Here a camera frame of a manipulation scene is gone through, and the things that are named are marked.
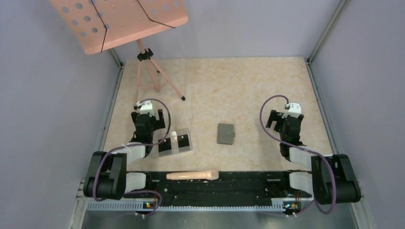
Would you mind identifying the grey leather card holder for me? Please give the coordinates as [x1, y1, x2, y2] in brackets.
[217, 123, 235, 145]

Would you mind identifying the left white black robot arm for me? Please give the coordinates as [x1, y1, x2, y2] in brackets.
[83, 109, 166, 201]

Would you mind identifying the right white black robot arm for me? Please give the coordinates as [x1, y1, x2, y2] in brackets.
[266, 110, 362, 205]

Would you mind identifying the black card left compartment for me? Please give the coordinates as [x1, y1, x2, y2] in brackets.
[158, 138, 172, 153]

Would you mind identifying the black card behind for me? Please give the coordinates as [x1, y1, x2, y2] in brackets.
[177, 134, 191, 152]

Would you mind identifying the pink toy microphone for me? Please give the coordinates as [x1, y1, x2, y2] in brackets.
[166, 169, 219, 180]

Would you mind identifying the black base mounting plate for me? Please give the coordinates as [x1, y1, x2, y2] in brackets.
[120, 170, 317, 208]

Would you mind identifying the pink perforated music stand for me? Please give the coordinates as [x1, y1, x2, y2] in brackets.
[50, 0, 189, 101]

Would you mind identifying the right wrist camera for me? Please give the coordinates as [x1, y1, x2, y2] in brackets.
[282, 103, 301, 118]

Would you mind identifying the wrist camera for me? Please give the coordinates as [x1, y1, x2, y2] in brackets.
[282, 103, 301, 118]
[136, 100, 155, 117]

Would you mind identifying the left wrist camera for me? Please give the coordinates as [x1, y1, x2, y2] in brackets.
[136, 100, 155, 117]

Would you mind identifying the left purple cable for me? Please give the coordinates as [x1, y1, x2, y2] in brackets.
[93, 98, 171, 219]

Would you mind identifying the black cord on stand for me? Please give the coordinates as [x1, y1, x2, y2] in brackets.
[90, 0, 176, 53]

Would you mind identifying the aluminium front rail frame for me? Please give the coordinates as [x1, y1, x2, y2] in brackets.
[68, 178, 375, 229]

